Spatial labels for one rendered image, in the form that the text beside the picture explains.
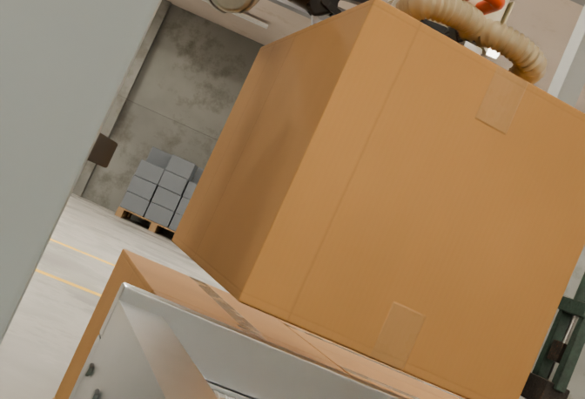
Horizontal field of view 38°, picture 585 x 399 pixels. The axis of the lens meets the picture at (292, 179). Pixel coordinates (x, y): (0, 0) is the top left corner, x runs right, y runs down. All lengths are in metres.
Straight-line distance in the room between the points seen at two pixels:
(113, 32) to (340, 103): 0.75
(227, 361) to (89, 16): 0.67
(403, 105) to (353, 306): 0.25
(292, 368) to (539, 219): 0.39
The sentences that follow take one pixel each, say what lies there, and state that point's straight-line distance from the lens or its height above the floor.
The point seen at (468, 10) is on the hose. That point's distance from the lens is 1.22.
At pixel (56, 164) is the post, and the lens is 0.29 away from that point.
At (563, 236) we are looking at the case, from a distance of 1.17.
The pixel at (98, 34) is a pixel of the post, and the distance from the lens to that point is 0.30.
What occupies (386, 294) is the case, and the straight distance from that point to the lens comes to 1.07.
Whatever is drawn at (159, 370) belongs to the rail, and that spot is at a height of 0.59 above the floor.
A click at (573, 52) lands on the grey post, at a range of 4.84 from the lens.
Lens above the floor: 0.71
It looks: 4 degrees up
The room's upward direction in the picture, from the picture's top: 24 degrees clockwise
